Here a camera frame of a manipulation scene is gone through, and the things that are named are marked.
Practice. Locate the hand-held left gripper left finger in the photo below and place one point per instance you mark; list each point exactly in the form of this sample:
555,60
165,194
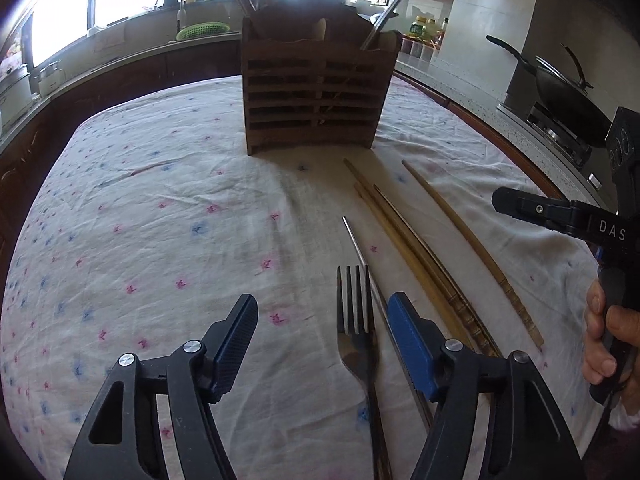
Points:
230,355

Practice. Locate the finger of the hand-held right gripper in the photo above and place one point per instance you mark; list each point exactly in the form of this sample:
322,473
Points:
530,207

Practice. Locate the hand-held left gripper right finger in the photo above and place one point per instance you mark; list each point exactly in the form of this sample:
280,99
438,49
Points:
415,350

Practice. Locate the metal fork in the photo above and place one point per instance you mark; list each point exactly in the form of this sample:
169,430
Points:
357,355

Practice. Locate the wooden utensil holder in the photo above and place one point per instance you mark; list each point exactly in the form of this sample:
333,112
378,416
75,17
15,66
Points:
310,110

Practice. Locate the person's right hand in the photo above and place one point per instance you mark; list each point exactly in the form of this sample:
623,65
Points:
600,340

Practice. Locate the gas stove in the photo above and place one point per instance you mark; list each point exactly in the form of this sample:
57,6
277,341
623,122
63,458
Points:
560,145

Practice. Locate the black wok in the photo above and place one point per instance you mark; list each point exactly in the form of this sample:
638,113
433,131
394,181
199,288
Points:
565,105

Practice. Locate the white floral tablecloth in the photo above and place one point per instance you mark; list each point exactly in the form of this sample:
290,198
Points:
150,210

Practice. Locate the yellow lid condiment bottles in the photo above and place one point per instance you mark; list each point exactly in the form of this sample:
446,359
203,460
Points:
425,29

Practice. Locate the green colander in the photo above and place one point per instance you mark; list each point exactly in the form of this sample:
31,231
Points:
202,31

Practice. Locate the kitchen faucet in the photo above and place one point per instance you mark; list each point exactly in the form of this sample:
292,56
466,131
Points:
179,10

